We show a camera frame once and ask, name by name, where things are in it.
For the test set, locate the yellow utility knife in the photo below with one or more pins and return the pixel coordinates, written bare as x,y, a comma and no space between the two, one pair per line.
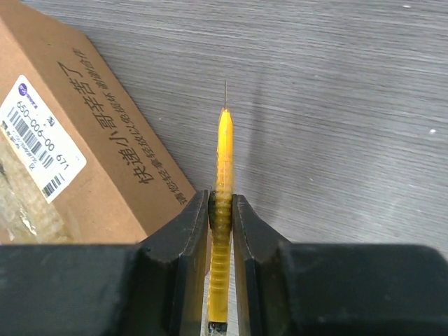
220,220

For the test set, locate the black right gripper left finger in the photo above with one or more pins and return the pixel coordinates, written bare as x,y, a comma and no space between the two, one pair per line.
154,287

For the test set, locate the brown cardboard express box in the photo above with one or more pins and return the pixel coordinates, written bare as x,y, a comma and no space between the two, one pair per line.
79,162

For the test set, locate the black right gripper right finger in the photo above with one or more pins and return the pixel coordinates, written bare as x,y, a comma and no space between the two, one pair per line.
296,288

